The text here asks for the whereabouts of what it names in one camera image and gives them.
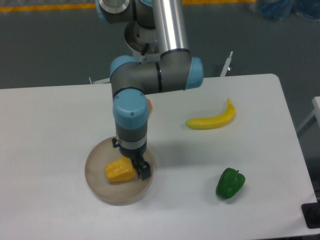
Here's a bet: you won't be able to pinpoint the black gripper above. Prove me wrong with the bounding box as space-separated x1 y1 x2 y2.
111 136 151 181

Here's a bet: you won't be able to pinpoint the yellow toy bell pepper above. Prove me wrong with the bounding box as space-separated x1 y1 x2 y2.
104 156 136 183

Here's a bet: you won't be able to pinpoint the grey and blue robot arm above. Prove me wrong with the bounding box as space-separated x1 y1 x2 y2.
95 0 204 180

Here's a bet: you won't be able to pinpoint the beige round plate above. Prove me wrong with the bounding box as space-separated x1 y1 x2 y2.
84 137 153 206

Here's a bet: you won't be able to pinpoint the green toy bell pepper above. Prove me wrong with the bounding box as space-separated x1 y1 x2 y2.
215 167 246 200

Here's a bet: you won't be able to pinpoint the orange toy bread slice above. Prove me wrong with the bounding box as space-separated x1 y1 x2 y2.
147 99 153 112

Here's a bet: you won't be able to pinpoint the yellow toy banana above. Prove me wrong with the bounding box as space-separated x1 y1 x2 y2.
185 98 236 130

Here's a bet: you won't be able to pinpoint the black box at table edge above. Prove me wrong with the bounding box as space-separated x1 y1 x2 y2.
301 202 320 229

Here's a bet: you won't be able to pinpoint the white furniture edge at right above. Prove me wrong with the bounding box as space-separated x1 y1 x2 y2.
296 96 320 138

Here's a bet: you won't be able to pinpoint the blue bags in background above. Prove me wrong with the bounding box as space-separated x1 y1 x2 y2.
254 0 320 22

